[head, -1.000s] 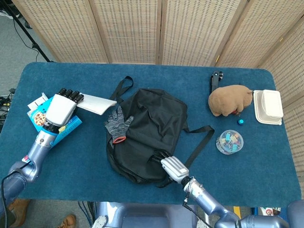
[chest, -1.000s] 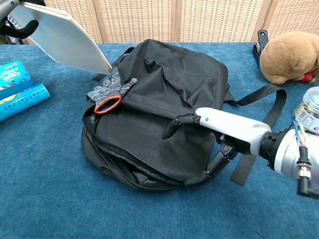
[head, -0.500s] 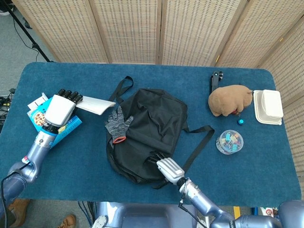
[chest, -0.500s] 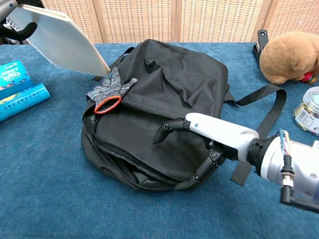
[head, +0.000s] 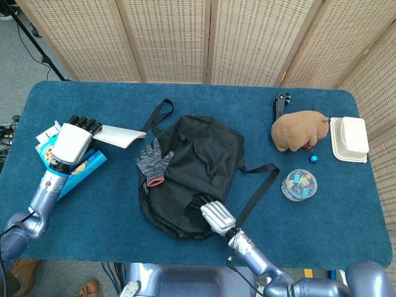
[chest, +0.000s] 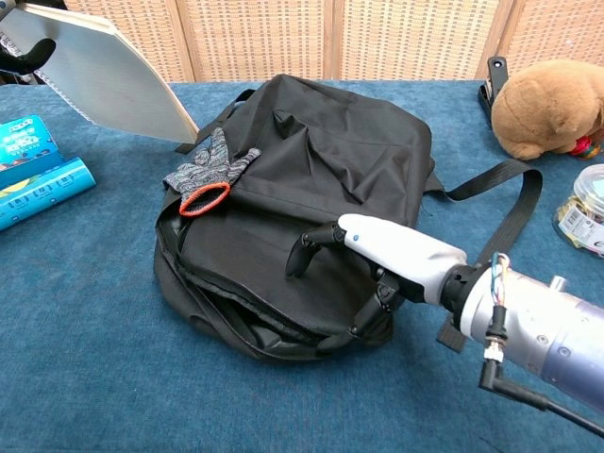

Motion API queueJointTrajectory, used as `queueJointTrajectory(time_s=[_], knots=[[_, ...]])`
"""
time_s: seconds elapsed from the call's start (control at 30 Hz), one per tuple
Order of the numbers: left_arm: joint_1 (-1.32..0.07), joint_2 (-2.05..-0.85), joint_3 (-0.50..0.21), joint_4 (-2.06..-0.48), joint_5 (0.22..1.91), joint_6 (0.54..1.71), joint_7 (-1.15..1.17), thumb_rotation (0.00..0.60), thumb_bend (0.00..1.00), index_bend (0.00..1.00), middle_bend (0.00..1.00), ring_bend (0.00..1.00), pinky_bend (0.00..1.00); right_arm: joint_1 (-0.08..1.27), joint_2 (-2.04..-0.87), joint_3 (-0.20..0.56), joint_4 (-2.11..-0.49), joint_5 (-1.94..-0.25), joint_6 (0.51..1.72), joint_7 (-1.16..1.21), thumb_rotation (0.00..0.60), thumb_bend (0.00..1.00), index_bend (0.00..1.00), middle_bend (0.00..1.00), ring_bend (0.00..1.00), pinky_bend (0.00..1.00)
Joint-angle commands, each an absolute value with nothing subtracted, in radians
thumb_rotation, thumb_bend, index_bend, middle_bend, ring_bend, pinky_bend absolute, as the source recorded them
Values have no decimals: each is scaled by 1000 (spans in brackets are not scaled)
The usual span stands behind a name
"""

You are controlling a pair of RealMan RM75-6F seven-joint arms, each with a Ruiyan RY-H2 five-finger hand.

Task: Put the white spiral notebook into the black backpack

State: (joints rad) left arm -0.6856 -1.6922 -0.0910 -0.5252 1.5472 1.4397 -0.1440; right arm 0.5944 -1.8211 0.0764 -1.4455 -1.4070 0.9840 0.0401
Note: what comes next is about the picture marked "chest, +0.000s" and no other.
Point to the black backpack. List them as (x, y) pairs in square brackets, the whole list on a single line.
[(330, 156)]

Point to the white spiral notebook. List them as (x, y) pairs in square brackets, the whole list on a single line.
[(108, 80)]

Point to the clear jar of colourful clips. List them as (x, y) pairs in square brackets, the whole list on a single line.
[(585, 217)]

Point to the blue food wrap box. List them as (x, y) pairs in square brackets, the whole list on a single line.
[(42, 193)]

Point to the woven folding screen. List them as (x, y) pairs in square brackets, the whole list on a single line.
[(259, 38)]

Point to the brown plush capybara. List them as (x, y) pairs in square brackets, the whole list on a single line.
[(542, 108)]

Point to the black handheld clamp tool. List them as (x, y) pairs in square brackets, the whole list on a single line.
[(493, 78)]

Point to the small red colourful toy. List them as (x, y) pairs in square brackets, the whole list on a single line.
[(585, 145)]

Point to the blue felt table cover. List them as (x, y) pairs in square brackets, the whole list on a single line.
[(118, 377)]

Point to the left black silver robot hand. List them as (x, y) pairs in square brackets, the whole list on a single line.
[(33, 56)]

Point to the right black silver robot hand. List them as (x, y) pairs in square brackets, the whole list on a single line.
[(401, 250)]

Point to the grey knit glove orange cuff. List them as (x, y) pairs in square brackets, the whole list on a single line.
[(207, 172)]

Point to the blue cookie box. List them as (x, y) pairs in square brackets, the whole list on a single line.
[(28, 146)]

